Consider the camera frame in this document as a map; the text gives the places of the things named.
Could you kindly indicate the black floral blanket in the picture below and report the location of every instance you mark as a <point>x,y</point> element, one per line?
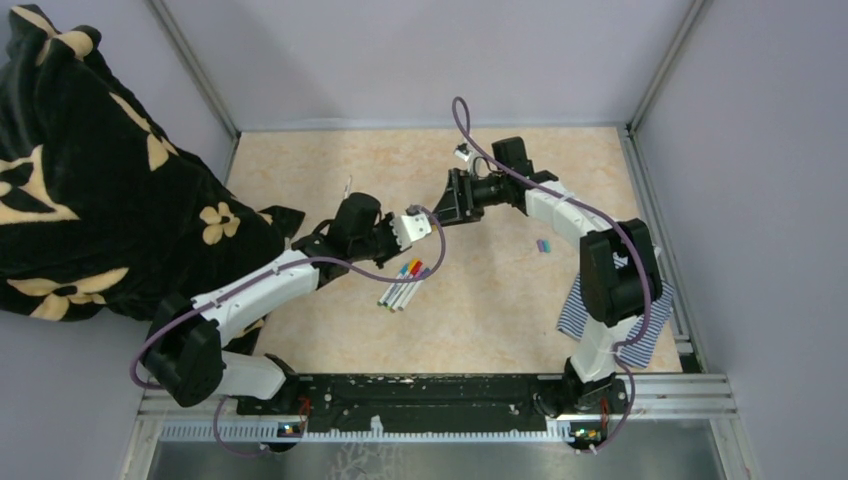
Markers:
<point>99,209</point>

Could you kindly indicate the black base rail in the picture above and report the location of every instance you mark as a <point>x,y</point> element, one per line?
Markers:
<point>448,407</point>

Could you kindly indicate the blue cap white marker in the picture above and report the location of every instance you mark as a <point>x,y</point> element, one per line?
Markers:
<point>407,296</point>

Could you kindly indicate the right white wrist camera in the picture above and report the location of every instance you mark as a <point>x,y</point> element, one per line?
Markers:
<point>464,152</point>

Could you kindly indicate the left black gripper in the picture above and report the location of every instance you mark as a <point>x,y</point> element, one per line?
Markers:
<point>395,250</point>

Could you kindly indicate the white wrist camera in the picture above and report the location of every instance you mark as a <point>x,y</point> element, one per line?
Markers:
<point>408,229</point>
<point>464,152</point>

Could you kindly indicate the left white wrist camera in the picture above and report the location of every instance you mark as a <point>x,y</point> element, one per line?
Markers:
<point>408,229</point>

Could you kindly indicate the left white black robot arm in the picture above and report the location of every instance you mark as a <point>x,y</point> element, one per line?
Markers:
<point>186,353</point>

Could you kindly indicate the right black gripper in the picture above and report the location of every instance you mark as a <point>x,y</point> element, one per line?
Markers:
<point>457,202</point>

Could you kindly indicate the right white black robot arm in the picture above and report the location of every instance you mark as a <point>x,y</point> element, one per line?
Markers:
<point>618,273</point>

